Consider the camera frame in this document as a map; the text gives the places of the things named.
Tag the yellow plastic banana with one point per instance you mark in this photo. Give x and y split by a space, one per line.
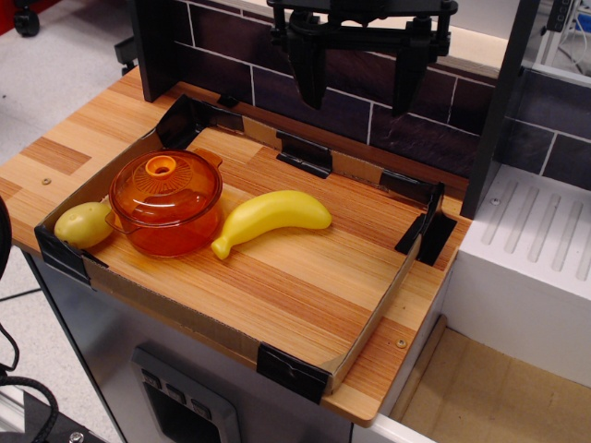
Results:
268 212

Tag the white toy sink drainboard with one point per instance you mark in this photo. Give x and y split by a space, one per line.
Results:
520 283

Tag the orange transparent pot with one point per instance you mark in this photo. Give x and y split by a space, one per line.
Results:
183 239

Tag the black caster wheel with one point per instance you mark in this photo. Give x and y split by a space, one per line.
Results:
26 21

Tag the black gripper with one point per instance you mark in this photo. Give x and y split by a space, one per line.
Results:
416 31

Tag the orange transparent pot lid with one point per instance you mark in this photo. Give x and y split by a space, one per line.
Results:
164 189

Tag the yellow plastic potato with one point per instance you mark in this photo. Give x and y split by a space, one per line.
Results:
84 225

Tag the cardboard fence with black tape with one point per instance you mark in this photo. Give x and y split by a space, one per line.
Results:
329 314

